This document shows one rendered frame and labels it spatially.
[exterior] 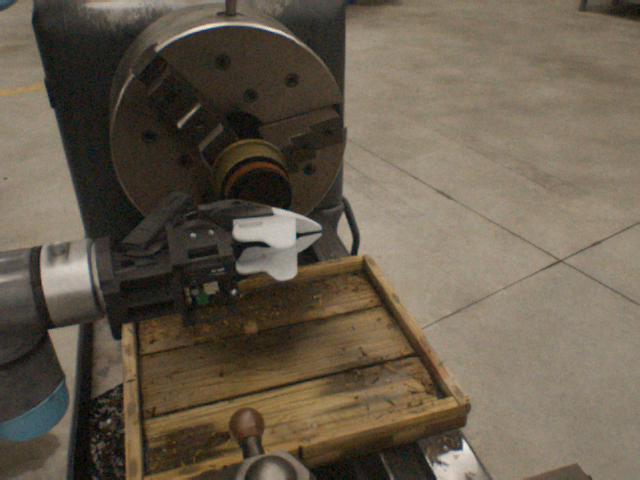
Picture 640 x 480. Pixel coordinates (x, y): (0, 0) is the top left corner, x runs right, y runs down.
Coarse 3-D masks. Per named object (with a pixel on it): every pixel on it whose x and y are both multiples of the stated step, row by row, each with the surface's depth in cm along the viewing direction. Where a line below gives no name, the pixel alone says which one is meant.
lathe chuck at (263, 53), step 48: (144, 48) 71; (192, 48) 68; (240, 48) 70; (288, 48) 72; (144, 96) 70; (240, 96) 73; (288, 96) 75; (336, 96) 77; (144, 144) 73; (192, 144) 75; (144, 192) 76; (192, 192) 78
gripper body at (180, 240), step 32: (192, 224) 53; (96, 256) 50; (128, 256) 53; (160, 256) 53; (192, 256) 50; (224, 256) 49; (128, 288) 51; (160, 288) 51; (192, 288) 51; (224, 288) 52; (128, 320) 50; (192, 320) 52
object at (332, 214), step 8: (328, 208) 106; (336, 208) 106; (328, 216) 105; (336, 216) 106; (336, 224) 108; (336, 232) 109; (120, 240) 98; (112, 328) 106; (120, 328) 107; (112, 336) 108; (120, 336) 108
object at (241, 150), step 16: (240, 144) 67; (256, 144) 67; (224, 160) 66; (240, 160) 65; (256, 160) 65; (272, 160) 66; (224, 176) 65; (240, 176) 63; (256, 176) 63; (272, 176) 64; (288, 176) 68; (224, 192) 66; (240, 192) 64; (256, 192) 72; (272, 192) 71; (288, 192) 66; (288, 208) 67
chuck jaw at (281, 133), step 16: (320, 112) 76; (336, 112) 78; (256, 128) 76; (272, 128) 75; (288, 128) 74; (304, 128) 73; (320, 128) 74; (336, 128) 75; (272, 144) 71; (288, 144) 70; (304, 144) 73; (320, 144) 76; (336, 144) 76; (288, 160) 71; (304, 160) 74
